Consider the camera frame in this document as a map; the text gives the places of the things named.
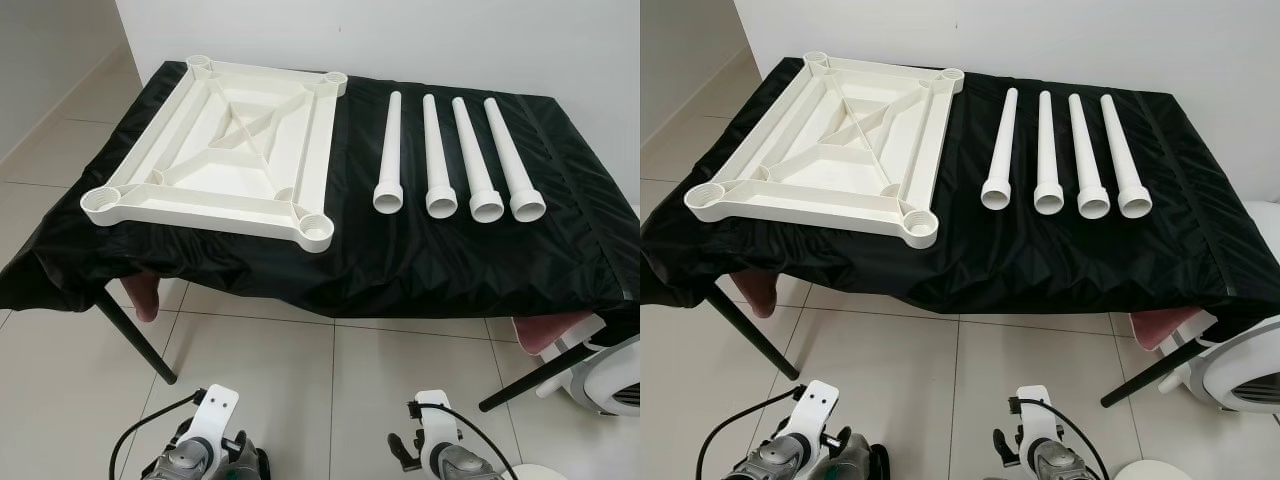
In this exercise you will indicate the black tablecloth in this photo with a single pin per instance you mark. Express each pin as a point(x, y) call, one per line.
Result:
point(450, 260)
point(1060, 260)

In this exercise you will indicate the black metal table leg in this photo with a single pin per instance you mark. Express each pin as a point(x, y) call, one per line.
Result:
point(520, 388)
point(1140, 388)
point(755, 330)
point(140, 340)

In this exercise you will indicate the white plastic children table top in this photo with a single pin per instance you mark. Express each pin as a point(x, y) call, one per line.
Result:
point(250, 150)
point(850, 150)

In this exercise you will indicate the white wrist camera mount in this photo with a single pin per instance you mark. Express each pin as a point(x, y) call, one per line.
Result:
point(437, 425)
point(1038, 415)
point(815, 410)
point(215, 415)

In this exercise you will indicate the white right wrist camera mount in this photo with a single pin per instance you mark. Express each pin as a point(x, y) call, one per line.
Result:
point(437, 425)
point(1038, 415)

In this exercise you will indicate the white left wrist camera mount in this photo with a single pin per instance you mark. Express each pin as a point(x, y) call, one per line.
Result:
point(815, 410)
point(215, 415)

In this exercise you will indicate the pink cloth piece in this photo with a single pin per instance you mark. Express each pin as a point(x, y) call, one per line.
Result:
point(145, 297)
point(550, 330)
point(758, 292)
point(1165, 325)

